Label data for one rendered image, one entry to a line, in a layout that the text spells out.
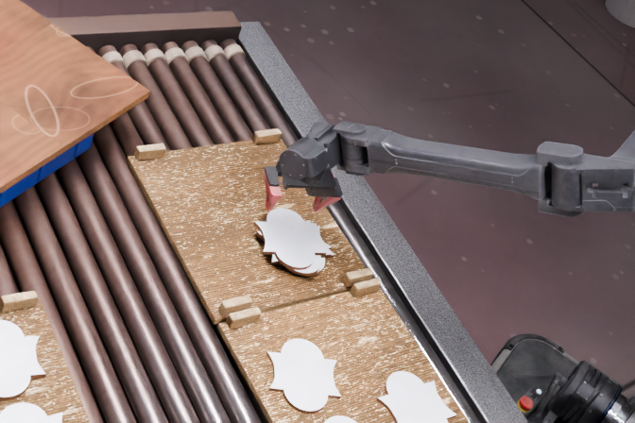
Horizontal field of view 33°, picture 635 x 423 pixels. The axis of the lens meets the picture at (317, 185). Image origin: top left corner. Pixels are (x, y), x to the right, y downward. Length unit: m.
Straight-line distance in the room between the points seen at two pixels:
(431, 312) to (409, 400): 0.26
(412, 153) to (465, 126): 2.42
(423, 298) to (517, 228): 1.81
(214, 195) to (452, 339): 0.53
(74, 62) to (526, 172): 0.91
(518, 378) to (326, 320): 1.20
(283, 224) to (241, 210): 0.09
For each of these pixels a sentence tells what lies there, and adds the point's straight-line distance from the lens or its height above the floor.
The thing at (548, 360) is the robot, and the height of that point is 0.24.
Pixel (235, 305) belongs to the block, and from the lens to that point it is 1.86.
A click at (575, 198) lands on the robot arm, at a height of 1.40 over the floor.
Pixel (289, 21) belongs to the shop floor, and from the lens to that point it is 4.32.
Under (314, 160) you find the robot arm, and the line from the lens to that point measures 1.80.
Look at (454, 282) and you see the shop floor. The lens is 3.54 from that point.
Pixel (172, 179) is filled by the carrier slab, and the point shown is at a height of 0.94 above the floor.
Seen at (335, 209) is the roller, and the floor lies 0.92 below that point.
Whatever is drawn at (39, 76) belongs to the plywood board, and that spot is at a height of 1.04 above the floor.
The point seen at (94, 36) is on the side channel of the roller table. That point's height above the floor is 0.94.
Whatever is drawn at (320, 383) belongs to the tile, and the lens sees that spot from 1.84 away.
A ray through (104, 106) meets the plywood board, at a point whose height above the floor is 1.04.
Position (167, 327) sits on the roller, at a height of 0.92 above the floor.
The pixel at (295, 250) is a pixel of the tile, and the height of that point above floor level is 0.97.
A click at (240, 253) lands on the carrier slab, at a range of 1.98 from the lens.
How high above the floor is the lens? 2.35
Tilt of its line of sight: 40 degrees down
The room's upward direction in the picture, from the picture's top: 25 degrees clockwise
